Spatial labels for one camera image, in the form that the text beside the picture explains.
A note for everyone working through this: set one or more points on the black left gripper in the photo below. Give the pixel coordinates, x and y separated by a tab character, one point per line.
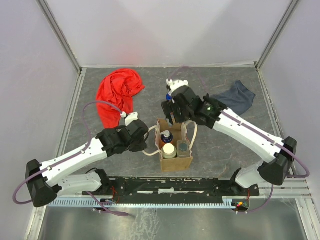
141	144

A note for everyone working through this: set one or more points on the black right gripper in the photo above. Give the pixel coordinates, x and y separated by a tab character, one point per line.
170	111

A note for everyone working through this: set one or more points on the printed canvas tote bag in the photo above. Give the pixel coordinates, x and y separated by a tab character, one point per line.
179	131

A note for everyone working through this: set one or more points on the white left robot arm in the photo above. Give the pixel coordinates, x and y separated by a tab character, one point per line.
42	179

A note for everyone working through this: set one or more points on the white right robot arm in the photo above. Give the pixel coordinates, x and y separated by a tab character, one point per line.
276	154

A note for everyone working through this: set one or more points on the white cap cream bottle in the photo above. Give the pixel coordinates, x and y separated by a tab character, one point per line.
169	151

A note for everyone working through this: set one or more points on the square clear dark-cap bottle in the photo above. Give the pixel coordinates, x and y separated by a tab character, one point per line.
183	149

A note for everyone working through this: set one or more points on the red cloth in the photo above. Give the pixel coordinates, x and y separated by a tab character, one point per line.
115	95

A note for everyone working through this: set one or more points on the dark blue cloth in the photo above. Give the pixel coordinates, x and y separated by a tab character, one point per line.
238	98

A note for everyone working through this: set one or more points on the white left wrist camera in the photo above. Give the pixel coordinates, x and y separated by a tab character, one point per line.
129	117

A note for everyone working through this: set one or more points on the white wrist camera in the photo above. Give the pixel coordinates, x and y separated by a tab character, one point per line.
173	85
129	117

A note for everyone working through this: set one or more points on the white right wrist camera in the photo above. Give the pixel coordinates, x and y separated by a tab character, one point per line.
173	85

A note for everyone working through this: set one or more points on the right aluminium frame post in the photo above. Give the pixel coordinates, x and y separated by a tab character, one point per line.
292	6

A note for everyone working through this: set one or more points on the aluminium frame post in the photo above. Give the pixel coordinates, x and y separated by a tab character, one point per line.
292	6
46	10

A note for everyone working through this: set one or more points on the light blue cable duct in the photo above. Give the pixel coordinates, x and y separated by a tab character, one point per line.
89	202

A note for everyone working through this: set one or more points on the left aluminium frame post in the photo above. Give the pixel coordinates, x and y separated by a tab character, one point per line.
46	10

